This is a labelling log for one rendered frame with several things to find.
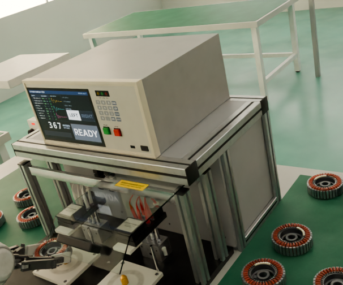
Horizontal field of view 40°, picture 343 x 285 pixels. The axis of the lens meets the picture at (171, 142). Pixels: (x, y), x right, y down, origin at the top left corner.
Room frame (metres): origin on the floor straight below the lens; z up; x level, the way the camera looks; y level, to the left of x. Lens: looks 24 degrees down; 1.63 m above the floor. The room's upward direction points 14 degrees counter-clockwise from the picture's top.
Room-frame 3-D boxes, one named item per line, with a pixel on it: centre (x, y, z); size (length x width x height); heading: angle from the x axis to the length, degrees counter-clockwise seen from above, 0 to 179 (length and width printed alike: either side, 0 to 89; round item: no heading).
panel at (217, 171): (1.31, 0.14, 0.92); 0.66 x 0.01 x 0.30; 49
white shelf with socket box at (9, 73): (2.15, 0.61, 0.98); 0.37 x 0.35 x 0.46; 49
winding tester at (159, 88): (1.35, 0.08, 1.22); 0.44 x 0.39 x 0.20; 49
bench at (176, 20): (4.93, -0.42, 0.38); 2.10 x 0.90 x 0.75; 49
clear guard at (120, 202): (1.00, 0.15, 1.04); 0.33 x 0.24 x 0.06; 139
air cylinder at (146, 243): (1.15, 0.12, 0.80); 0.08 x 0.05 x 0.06; 49
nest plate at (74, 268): (1.20, 0.40, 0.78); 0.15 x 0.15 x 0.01; 49
